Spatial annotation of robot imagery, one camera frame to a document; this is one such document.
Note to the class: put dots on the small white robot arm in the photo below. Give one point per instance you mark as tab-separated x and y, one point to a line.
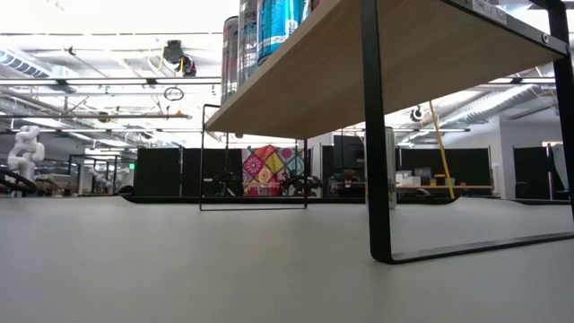
99	177

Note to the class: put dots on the white shelf label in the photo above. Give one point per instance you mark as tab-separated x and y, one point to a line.
491	10

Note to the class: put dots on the black aluminium table frame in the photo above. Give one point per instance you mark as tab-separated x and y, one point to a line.
269	200

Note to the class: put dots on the black background robot arm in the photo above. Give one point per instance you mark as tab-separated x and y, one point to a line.
300	182
224	180

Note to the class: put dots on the wooden desk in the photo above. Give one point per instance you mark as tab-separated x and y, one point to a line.
475	186

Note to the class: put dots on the silver ventilation duct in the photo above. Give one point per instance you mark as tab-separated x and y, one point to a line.
502	104

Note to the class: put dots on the Celsius arctic vibe can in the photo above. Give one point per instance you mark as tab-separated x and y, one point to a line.
247	45

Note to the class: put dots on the colourful patchwork panel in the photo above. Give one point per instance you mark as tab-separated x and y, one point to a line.
269	168

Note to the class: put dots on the wooden shelf with black frame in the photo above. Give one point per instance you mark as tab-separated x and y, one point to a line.
359	67

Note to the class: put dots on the Celsius peach vibe can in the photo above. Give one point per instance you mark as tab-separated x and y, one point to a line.
229	58

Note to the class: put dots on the person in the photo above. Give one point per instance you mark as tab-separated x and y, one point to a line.
347	178

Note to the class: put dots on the white box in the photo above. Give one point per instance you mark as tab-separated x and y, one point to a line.
410	180

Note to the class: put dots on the large white robot arm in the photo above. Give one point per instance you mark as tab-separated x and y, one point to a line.
24	150

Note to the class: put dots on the black partition panel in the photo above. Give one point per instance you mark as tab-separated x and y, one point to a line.
533	172
213	161
157	170
471	166

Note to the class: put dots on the black wheel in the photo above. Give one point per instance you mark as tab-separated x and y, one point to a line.
32	185

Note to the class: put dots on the black overhead camera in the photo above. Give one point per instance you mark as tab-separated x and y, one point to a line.
172	51

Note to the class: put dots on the black cabinet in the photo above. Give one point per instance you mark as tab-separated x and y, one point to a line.
347	152

